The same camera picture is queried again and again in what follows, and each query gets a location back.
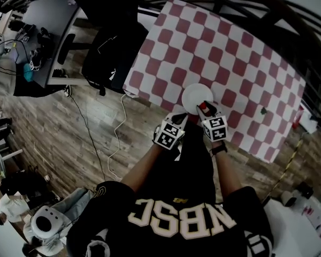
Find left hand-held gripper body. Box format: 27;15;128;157
153;114;186;150

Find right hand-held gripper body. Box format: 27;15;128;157
202;112;228;143

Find white round plate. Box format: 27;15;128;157
181;83;214;116

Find person's left forearm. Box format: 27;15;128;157
120;142;166;193

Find person's right forearm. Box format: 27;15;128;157
213;150;244;198

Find black wrist band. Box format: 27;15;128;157
210;142;228;156

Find black trousers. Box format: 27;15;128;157
139;122;218;206

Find red white checkered tablecloth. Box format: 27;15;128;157
122;0;307;163

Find yellow black striped tape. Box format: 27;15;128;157
261;139;303;205

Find red white packet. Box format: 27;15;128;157
292;105;305;130

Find black backpack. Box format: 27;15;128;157
81;25;149;96

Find black lettered jersey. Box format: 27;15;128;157
66;180;274;257

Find white cup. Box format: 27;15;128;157
280;190;298;208

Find grey cloth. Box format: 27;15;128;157
22;187;95;254

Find black office chair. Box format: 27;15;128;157
56;33;93;66

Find white side table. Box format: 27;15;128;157
264;193;321;257

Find black jacket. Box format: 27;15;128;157
62;0;140;28

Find white headset device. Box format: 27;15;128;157
30;206;62;238

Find teal object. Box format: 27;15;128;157
23;63;34;82

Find grey desk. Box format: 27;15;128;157
13;0;90;89

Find white floor cable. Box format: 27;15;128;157
107;93;129;181

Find black floor cable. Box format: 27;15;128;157
65;86;107;182

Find black metal frame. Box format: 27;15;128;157
137;0;321;72

